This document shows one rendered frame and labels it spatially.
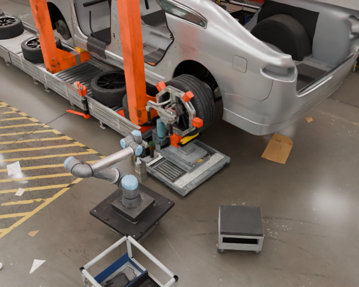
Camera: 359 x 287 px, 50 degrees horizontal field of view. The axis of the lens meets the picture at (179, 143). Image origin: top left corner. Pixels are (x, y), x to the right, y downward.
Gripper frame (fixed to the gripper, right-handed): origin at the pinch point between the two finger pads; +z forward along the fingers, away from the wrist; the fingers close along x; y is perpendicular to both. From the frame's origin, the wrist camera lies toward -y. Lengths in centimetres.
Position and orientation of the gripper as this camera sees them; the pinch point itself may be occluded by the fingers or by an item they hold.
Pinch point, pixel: (139, 162)
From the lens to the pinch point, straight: 388.6
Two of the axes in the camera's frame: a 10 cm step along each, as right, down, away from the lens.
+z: 0.7, 8.1, 5.8
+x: 3.1, -5.7, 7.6
